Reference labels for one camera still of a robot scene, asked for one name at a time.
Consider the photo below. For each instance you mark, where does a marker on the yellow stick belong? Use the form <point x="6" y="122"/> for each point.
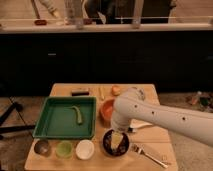
<point x="101" y="93"/>

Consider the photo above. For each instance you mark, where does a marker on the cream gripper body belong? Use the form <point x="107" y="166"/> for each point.
<point x="116" y="139"/>

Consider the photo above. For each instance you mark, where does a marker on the green plastic tray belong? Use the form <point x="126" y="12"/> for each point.
<point x="58" y="121"/>

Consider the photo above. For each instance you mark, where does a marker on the orange bowl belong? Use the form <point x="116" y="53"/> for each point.
<point x="106" y="110"/>

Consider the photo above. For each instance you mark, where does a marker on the silver fork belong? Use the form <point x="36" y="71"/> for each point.
<point x="141" y="151"/>

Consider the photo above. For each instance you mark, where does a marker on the small orange fruit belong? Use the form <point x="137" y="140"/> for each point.
<point x="115" y="90"/>

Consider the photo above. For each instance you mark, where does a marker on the dark grape bunch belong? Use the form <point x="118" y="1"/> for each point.
<point x="122" y="148"/>

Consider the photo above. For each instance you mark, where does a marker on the white cup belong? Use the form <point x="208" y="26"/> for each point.
<point x="85" y="149"/>

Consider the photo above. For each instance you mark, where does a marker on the green okra pod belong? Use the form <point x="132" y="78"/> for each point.
<point x="78" y="114"/>

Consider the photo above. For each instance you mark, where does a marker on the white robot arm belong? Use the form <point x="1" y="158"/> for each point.
<point x="131" y="105"/>

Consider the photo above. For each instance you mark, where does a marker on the dark plate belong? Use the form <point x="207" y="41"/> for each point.
<point x="108" y="133"/>

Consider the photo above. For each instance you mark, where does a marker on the green cup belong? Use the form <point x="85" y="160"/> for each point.
<point x="64" y="149"/>

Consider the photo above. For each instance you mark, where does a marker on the metal cup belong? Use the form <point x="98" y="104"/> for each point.
<point x="42" y="147"/>

